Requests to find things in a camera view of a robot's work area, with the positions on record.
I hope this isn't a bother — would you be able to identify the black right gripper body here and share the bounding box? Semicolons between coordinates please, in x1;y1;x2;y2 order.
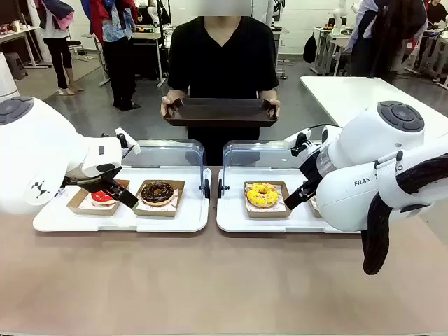
299;148;325;185

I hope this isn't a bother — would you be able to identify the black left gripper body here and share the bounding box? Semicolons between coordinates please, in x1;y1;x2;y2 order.
62;167;123;189

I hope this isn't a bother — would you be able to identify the red glazed donut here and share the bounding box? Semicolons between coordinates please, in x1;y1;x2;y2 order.
66;179;130;216
90;190;118;206

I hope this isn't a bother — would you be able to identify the dark brown serving tray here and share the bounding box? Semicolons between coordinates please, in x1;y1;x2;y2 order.
163;97;279;127

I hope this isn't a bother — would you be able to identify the chocolate donut with nuts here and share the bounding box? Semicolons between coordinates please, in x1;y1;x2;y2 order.
140;181;175;207

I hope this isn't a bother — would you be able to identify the yellow donut in tray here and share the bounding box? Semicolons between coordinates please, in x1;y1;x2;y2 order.
243;181;294;220

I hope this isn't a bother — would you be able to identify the chocolate donut in tray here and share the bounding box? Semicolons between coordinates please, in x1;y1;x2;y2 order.
129;179;186;218

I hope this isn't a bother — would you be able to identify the yellow glazed donut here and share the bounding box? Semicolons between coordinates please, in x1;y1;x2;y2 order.
246;182;280;209

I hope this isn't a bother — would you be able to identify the person in blue patterned top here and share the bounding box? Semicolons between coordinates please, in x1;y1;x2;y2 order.
80;0;141;110

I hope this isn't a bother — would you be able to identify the person in black trousers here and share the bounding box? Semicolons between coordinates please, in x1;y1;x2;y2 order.
34;0;85;96

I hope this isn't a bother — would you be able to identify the person in black shirt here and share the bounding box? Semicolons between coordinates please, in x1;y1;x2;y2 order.
167;15;280;167

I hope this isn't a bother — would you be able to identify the person's left hand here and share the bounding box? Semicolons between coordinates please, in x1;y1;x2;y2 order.
262;99;281;120

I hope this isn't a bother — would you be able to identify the person's right hand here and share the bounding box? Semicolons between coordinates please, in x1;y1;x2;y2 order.
160;96;185;120

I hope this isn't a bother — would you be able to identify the white display tray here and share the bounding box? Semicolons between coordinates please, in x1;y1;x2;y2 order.
33;166;213;233
216;167;361;235

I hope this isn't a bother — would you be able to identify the clear plastic display lid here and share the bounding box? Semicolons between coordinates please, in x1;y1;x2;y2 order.
216;139;311;200
120;139;211;200

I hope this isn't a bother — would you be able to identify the large white table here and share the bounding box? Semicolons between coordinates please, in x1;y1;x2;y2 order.
300;76;448;129

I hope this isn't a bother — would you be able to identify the black hanging backpack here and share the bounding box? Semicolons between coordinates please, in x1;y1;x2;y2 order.
302;32;319;64

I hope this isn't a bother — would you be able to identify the white cylindrical air purifier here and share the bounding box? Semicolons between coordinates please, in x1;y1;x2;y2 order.
0;52;18;99

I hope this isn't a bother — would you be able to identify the light blue hanging shirt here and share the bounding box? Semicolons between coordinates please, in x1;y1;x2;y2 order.
344;0;381;53

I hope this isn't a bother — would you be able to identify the small grey stool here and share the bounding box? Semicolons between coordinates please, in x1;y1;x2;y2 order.
5;52;28;80

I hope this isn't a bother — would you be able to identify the dark hanging coat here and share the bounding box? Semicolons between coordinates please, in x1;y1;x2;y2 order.
370;0;428;83

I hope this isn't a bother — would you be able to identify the white desk with cups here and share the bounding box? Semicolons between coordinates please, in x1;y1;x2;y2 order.
0;20;53;69

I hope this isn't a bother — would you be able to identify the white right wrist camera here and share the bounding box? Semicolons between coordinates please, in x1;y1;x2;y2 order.
283;128;313;157

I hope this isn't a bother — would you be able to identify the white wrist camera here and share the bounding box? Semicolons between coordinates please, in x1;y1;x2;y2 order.
283;128;313;157
115;127;141;155

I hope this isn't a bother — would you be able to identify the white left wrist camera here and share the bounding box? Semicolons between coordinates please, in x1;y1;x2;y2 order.
115;127;141;155

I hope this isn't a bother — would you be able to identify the thin black camera cable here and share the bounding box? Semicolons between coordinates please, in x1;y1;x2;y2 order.
307;123;342;132

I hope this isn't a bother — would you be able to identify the black braided cable sleeve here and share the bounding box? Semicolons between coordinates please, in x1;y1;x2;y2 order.
361;153;448;276

